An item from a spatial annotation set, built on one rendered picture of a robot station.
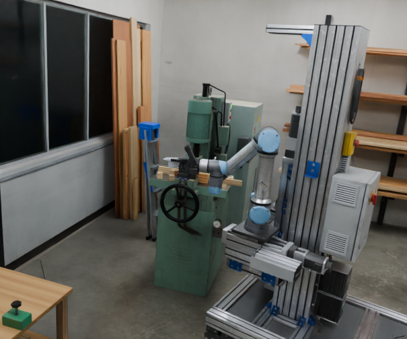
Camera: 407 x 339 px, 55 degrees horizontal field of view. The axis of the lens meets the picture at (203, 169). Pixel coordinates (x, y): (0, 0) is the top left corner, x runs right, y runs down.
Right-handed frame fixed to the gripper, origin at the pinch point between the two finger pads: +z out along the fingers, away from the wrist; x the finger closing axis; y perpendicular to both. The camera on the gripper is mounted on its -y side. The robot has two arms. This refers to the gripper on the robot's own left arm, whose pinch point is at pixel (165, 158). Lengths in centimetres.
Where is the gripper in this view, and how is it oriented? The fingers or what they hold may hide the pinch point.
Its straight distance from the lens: 226.1
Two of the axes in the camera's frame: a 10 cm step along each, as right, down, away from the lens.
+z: -9.9, -1.0, 1.0
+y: -0.8, 9.8, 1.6
